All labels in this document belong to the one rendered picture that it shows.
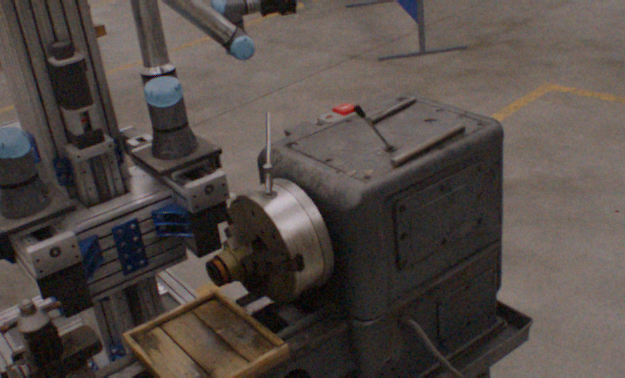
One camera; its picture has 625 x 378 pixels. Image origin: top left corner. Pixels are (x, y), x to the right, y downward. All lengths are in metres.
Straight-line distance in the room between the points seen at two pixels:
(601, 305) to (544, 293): 0.25
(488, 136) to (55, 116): 1.30
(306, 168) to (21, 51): 0.92
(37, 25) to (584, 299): 2.54
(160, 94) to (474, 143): 0.95
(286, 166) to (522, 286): 1.86
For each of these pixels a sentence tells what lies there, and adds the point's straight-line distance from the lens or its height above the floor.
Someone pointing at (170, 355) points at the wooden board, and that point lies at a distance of 2.01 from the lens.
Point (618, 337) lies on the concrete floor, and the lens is 3.41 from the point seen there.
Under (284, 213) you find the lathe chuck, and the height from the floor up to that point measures 1.21.
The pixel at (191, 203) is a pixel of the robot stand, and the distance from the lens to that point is 2.32.
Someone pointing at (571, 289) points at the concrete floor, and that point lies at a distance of 3.65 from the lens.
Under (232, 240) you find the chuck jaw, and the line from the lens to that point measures 1.94.
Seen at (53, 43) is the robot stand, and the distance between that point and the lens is 2.37.
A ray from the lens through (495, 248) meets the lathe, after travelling 2.32.
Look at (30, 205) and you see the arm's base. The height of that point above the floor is 1.19.
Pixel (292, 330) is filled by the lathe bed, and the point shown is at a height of 0.85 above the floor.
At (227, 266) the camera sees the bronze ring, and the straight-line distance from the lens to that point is 1.90.
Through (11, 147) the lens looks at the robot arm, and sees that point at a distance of 2.21.
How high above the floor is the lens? 2.11
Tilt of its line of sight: 27 degrees down
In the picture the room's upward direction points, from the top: 7 degrees counter-clockwise
